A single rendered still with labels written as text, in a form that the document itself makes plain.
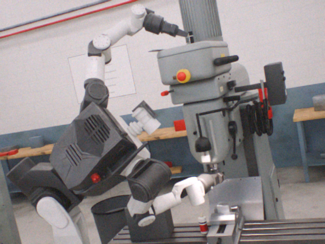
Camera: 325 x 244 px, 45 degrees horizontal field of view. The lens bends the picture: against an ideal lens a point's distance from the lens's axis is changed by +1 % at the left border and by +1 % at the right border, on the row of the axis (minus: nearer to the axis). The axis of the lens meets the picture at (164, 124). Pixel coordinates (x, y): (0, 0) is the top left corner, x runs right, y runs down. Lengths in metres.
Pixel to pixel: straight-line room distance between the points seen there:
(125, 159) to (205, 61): 0.55
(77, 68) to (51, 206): 5.70
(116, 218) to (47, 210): 2.17
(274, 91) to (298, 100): 4.03
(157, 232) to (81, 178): 0.80
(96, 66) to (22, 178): 0.56
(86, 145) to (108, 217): 2.36
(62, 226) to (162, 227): 0.67
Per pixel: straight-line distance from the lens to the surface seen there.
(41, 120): 7.80
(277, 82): 2.07
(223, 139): 1.87
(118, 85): 6.81
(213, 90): 1.78
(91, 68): 1.73
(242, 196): 2.36
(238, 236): 1.99
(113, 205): 4.18
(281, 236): 1.99
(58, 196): 1.62
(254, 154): 2.32
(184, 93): 1.82
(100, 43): 1.79
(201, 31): 2.07
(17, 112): 8.12
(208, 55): 1.70
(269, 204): 2.43
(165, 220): 2.10
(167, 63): 1.73
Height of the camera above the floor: 1.79
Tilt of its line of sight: 7 degrees down
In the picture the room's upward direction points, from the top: 11 degrees counter-clockwise
